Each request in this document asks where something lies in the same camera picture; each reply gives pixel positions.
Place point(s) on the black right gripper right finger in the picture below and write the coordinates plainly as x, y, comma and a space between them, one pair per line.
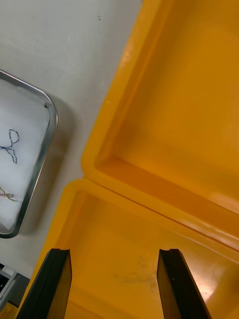
179, 286

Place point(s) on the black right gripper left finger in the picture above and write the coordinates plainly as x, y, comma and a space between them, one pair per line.
47, 286

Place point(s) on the yellow-orange plastic bin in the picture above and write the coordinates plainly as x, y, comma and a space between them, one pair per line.
186, 99
112, 236

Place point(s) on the steel tray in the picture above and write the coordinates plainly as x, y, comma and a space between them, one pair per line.
53, 119

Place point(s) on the white sheet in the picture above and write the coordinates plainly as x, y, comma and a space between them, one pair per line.
22, 112

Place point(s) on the grey metal frame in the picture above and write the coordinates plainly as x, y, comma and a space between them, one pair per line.
7, 281

